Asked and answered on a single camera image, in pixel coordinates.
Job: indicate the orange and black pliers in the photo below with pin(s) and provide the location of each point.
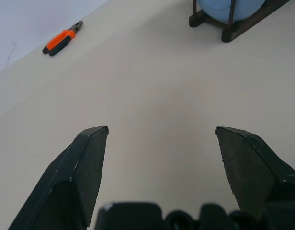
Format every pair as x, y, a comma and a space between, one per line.
59, 40

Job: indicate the blue plate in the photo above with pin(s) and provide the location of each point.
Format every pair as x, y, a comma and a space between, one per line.
217, 12

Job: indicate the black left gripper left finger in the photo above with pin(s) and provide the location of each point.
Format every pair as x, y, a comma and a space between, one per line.
73, 182

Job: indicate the brown wooden dish rack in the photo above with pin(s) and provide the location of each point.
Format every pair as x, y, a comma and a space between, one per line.
236, 30

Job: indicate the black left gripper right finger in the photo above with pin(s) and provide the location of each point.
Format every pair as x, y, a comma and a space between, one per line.
253, 172

